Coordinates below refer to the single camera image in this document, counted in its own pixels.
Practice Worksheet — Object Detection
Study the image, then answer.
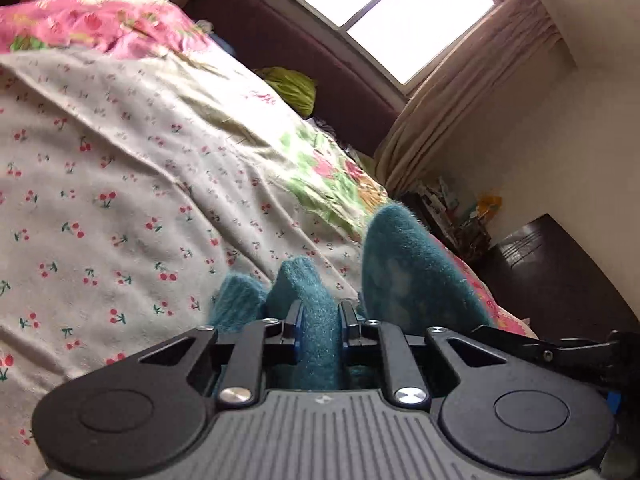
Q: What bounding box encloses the cherry print bed sheet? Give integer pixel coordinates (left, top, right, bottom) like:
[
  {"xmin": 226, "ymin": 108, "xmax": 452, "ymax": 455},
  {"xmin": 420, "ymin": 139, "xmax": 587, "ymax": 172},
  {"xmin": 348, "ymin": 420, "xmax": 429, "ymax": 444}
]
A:
[{"xmin": 0, "ymin": 50, "xmax": 382, "ymax": 480}]

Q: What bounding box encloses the yellow flower toy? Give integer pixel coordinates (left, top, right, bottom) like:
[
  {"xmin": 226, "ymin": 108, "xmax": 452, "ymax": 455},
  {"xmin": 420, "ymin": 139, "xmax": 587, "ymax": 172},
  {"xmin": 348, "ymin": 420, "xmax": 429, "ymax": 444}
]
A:
[{"xmin": 475, "ymin": 194, "xmax": 504, "ymax": 222}]

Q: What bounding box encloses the beige curtain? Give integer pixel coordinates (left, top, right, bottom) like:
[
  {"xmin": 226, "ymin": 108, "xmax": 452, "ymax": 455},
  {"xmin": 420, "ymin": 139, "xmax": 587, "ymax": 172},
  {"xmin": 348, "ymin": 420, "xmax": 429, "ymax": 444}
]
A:
[{"xmin": 375, "ymin": 0, "xmax": 577, "ymax": 197}]

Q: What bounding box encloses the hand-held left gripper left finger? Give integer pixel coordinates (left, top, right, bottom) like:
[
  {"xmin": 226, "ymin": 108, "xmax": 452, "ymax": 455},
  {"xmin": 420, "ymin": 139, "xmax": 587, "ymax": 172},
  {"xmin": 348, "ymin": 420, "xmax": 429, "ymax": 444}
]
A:
[{"xmin": 137, "ymin": 299, "xmax": 305, "ymax": 407}]

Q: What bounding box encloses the green cloth bundle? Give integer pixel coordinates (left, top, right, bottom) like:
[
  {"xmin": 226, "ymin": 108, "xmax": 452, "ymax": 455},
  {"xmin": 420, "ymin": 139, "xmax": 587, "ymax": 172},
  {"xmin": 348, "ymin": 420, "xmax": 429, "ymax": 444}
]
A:
[{"xmin": 260, "ymin": 66, "xmax": 319, "ymax": 117}]

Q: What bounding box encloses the pink floral quilt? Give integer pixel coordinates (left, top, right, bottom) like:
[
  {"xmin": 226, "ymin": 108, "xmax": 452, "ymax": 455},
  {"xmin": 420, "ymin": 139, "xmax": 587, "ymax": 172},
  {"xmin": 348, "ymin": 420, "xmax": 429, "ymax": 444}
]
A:
[{"xmin": 0, "ymin": 0, "xmax": 539, "ymax": 339}]

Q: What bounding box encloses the teal fuzzy sweater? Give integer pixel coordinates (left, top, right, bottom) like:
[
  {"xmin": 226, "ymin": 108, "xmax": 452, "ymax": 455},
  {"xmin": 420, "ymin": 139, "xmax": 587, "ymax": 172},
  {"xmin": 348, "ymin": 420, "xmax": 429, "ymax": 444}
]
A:
[{"xmin": 207, "ymin": 202, "xmax": 497, "ymax": 392}]

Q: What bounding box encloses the dark glossy cabinet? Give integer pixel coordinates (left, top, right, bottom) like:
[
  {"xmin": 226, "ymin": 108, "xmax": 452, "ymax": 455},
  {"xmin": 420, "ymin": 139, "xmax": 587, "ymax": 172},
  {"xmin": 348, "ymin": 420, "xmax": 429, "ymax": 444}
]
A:
[{"xmin": 477, "ymin": 214, "xmax": 640, "ymax": 342}]

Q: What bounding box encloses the cluttered items pile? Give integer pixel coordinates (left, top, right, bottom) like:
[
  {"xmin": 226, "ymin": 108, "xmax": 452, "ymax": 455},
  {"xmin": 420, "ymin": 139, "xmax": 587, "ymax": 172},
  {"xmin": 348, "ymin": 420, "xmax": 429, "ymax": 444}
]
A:
[{"xmin": 400, "ymin": 175, "xmax": 494, "ymax": 262}]

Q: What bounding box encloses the purple bed headboard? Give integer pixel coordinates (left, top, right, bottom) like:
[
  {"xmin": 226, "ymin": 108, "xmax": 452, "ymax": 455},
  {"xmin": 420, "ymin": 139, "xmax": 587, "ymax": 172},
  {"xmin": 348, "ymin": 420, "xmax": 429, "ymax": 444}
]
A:
[{"xmin": 182, "ymin": 0, "xmax": 409, "ymax": 159}]

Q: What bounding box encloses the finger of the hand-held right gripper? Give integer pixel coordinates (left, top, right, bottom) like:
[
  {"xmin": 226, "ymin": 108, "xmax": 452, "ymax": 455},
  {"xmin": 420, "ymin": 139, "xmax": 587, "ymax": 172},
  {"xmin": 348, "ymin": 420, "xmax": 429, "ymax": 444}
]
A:
[{"xmin": 471, "ymin": 324, "xmax": 615, "ymax": 362}]

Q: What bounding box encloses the window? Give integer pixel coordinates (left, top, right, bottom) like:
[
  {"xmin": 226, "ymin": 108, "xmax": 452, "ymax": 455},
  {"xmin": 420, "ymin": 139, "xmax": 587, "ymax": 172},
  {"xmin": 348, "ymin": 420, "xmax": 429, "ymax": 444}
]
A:
[{"xmin": 265, "ymin": 0, "xmax": 507, "ymax": 86}]

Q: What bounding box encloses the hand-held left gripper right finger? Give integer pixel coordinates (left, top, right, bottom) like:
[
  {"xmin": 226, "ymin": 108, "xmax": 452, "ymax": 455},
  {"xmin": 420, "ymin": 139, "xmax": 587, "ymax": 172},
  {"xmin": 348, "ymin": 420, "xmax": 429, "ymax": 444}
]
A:
[{"xmin": 339, "ymin": 300, "xmax": 509, "ymax": 407}]

